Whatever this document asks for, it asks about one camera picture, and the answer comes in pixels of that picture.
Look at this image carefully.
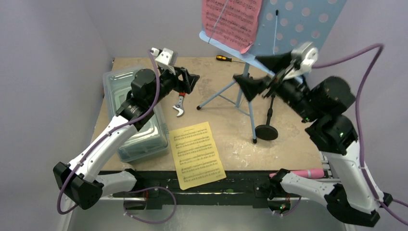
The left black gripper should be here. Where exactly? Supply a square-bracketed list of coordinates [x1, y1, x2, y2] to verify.
[148, 64, 198, 107]

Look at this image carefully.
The red handled adjustable wrench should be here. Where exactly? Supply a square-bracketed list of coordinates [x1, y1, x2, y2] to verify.
[173, 92, 186, 117]

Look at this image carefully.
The blue perforated music stand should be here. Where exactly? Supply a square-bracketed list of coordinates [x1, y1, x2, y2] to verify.
[195, 0, 348, 144]

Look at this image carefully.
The black microphone stand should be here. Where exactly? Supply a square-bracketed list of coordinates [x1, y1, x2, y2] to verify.
[255, 95, 279, 141]

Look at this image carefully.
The pink sheet music page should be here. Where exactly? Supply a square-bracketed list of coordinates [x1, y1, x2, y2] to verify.
[201, 0, 263, 54]

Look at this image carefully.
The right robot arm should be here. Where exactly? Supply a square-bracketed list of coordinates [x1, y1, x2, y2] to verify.
[233, 48, 393, 227]

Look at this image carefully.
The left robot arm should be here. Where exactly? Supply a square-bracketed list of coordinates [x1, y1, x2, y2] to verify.
[53, 67, 200, 214]

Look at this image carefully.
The black yellow screwdriver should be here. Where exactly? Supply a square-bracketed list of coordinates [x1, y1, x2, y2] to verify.
[216, 55, 244, 63]

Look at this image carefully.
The clear plastic storage box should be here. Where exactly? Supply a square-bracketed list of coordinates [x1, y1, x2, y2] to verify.
[103, 65, 168, 162]

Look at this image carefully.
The yellow sheet music page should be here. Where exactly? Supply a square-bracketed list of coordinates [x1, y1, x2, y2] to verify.
[169, 122, 227, 190]

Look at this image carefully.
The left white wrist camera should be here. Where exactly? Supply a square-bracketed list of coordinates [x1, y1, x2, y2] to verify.
[150, 47, 178, 75]

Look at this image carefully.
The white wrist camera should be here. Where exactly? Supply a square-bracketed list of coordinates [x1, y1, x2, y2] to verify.
[283, 41, 318, 80]
[150, 47, 178, 75]

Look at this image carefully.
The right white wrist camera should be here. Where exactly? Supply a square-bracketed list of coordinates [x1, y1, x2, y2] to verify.
[283, 41, 318, 80]

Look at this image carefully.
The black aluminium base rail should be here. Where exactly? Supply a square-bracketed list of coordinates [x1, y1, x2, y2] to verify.
[113, 168, 287, 209]

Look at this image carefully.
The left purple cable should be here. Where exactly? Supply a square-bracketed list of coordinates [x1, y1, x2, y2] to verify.
[56, 48, 177, 224]

